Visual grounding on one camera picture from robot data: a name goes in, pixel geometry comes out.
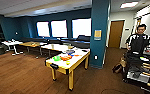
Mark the white wall outlet plate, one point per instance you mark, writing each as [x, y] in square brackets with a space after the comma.
[96, 57]

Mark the yellow wooden gaming table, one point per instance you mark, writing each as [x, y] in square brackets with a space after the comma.
[74, 61]

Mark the green bowl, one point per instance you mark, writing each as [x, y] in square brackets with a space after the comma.
[56, 58]

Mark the bright office window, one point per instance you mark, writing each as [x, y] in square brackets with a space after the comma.
[81, 28]
[59, 28]
[43, 29]

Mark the long wooden table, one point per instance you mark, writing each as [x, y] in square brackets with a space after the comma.
[32, 44]

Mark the brown wooden door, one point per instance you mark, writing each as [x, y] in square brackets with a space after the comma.
[116, 34]

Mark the yellow wall sign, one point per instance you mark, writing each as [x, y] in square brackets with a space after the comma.
[97, 35]

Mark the person in dark shirt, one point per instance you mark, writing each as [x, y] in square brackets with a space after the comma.
[139, 40]

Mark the black backpack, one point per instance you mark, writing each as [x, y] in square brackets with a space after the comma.
[117, 68]

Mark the yellow bowl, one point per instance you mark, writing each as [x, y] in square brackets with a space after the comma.
[68, 62]

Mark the rectangular ceiling light panel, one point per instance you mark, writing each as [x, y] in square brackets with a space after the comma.
[129, 4]

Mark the dark window bench sofa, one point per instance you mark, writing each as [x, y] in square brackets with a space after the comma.
[79, 41]

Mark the small white table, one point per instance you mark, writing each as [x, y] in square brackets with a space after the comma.
[11, 43]

